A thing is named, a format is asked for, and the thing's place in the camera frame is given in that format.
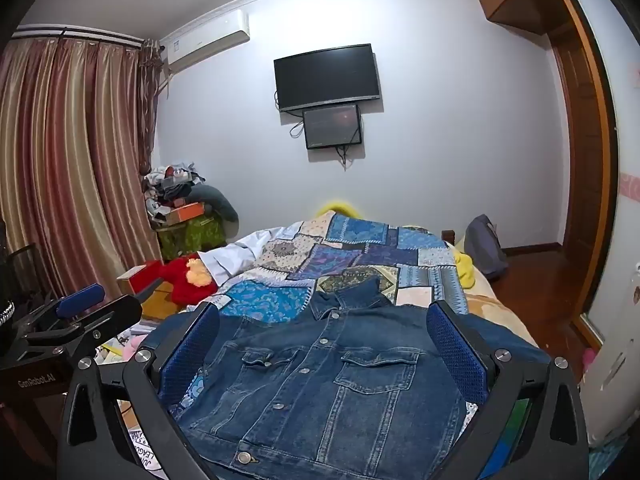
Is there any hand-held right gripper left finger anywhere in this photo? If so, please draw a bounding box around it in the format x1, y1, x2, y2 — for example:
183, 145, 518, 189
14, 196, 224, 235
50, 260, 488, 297
56, 302, 231, 480

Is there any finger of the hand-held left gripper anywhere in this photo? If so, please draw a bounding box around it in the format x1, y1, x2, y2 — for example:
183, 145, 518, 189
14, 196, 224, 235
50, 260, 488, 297
24, 294, 144, 357
19, 283, 106, 335

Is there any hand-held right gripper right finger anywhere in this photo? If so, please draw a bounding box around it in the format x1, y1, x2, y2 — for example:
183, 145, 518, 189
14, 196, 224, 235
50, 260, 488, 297
424, 300, 591, 480

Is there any blue denim jacket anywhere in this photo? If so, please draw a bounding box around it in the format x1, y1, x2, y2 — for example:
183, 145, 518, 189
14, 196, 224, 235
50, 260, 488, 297
142, 277, 553, 480

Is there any pile of clothes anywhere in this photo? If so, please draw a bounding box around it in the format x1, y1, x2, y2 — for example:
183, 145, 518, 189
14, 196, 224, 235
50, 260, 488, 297
142, 161, 209, 209

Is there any brown cardboard box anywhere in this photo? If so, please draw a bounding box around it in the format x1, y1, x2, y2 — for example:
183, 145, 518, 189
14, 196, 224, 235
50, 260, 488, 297
116, 260, 177, 322

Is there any orange bed sheet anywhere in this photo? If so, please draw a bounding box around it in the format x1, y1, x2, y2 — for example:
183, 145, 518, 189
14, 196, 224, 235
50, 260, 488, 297
464, 260, 542, 348

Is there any red plush toy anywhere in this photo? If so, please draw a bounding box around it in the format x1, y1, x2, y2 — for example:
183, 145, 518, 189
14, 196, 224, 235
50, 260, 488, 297
166, 254, 222, 307

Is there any yellow plush blanket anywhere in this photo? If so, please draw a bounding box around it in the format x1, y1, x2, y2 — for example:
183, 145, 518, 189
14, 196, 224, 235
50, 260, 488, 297
452, 249, 477, 289

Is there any white cloth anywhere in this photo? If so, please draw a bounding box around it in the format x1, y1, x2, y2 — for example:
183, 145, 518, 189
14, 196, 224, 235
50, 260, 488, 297
196, 223, 302, 287

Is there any comic print paper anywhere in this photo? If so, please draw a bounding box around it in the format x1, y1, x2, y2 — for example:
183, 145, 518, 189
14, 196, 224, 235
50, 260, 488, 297
124, 425, 169, 472

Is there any grey backpack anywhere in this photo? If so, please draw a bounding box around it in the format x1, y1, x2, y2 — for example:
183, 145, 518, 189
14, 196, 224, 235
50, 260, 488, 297
463, 213, 510, 282

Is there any orange box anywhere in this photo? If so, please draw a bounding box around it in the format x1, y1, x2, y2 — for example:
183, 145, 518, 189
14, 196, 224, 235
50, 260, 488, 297
161, 201, 207, 226

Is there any striped red curtain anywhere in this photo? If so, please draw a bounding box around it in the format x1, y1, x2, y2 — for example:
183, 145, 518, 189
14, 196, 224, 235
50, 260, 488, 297
0, 34, 167, 307

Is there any blue patchwork quilt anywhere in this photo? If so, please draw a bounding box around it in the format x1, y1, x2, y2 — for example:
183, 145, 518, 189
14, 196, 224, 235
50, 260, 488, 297
182, 209, 473, 413

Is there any white wardrobe door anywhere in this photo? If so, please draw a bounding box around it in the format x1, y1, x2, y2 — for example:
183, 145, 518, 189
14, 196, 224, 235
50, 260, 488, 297
557, 0, 640, 448

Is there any white air conditioner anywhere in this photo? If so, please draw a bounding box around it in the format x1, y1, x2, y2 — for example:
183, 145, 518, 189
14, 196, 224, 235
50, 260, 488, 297
160, 8, 251, 66

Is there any small black wall monitor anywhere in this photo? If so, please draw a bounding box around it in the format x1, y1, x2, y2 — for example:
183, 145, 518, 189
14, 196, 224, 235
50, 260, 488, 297
301, 103, 364, 151

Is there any black wall television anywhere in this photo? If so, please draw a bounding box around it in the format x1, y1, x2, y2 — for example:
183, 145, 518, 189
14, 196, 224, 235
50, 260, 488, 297
273, 43, 382, 114

